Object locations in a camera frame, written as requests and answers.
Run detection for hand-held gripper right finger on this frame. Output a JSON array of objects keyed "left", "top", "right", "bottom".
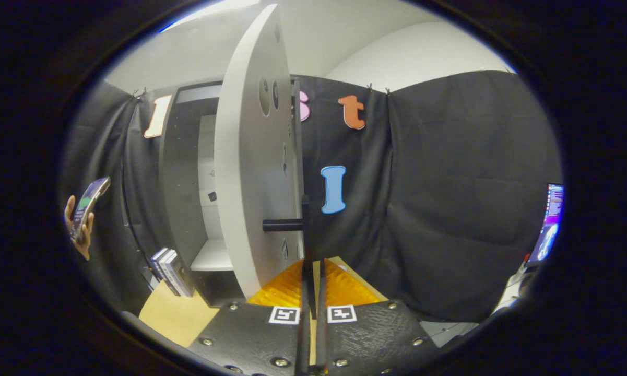
[{"left": 316, "top": 257, "right": 442, "bottom": 376}]

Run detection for black door handle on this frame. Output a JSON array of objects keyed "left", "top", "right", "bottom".
[{"left": 263, "top": 196, "right": 311, "bottom": 233}]

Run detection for white cabinet shelf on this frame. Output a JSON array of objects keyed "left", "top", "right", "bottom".
[{"left": 191, "top": 239, "right": 234, "bottom": 272}]

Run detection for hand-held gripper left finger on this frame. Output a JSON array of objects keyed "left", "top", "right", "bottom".
[{"left": 188, "top": 258, "right": 314, "bottom": 376}]

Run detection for black backdrop cloth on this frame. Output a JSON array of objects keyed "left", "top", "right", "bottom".
[{"left": 60, "top": 70, "right": 563, "bottom": 322}]

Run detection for upright dark books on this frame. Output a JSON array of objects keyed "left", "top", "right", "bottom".
[{"left": 150, "top": 248, "right": 195, "bottom": 297}]

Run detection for dark grey cabinet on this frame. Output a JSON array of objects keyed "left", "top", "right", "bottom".
[{"left": 159, "top": 81, "right": 251, "bottom": 309}]

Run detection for computer monitor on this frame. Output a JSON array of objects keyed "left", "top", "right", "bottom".
[{"left": 527, "top": 183, "right": 564, "bottom": 264}]

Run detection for white cabinet door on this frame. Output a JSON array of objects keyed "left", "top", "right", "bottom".
[{"left": 214, "top": 4, "right": 306, "bottom": 298}]

